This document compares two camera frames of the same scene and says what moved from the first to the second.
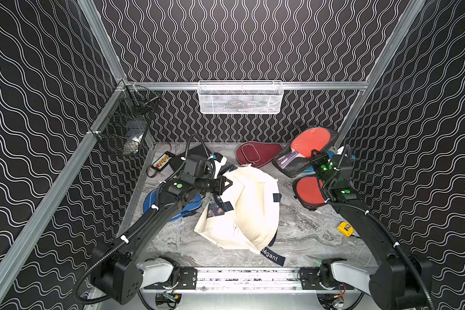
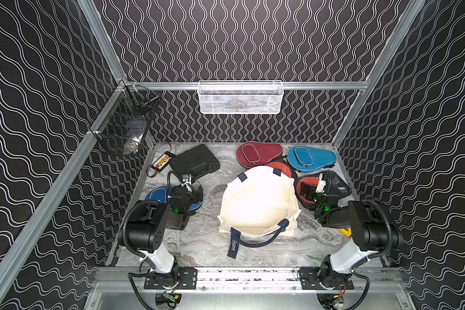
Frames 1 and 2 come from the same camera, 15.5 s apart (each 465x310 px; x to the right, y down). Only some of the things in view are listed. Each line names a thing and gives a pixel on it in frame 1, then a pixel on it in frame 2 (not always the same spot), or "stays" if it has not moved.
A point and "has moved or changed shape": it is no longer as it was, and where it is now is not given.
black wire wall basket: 123,125 stays
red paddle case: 256,154 stays
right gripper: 315,161 → 311,191
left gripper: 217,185 → 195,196
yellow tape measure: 345,228 stays
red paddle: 294,158 has moved or changed shape
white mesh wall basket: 240,97 stays
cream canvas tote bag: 255,197 has moved or changed shape
